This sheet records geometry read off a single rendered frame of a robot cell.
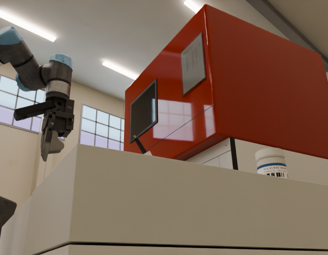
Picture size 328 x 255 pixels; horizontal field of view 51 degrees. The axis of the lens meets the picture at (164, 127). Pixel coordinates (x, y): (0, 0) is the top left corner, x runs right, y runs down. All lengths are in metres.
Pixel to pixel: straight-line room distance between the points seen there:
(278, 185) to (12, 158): 7.53
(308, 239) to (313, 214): 0.06
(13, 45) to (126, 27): 6.51
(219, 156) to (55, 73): 0.63
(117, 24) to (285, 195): 6.97
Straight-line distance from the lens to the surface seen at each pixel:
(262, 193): 0.73
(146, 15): 7.33
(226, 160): 1.20
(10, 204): 5.63
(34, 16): 7.71
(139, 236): 0.55
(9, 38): 1.16
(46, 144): 1.04
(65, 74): 1.15
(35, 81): 1.20
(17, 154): 8.15
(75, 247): 0.51
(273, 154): 0.87
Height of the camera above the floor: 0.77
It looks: 24 degrees up
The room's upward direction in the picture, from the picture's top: 2 degrees counter-clockwise
